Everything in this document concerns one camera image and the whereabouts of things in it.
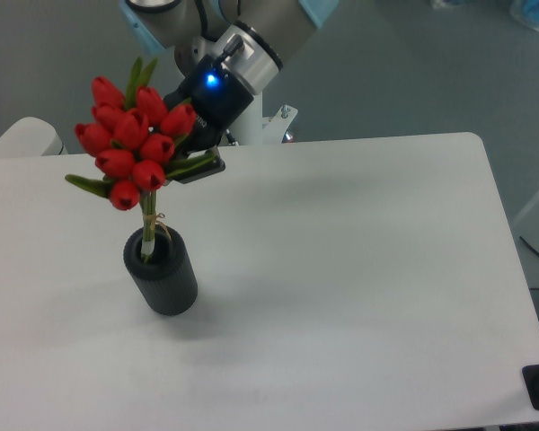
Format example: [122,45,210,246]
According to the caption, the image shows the dark grey ribbed vase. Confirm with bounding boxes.
[123,227,198,316]

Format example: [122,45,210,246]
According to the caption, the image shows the blue plastic bag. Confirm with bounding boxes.
[510,0,539,31]

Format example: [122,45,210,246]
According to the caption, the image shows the red tulip bouquet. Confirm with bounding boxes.
[65,58,197,263]

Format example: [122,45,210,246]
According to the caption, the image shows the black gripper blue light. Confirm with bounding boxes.
[164,35,253,184]

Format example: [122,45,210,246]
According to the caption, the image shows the black cable on floor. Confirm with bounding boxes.
[519,235,539,263]

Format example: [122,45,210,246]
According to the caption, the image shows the white metal base frame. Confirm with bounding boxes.
[224,104,298,147]

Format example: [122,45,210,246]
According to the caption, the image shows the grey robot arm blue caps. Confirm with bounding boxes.
[119,1,339,183]

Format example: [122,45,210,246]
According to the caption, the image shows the white chair back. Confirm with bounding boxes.
[0,117,68,159]

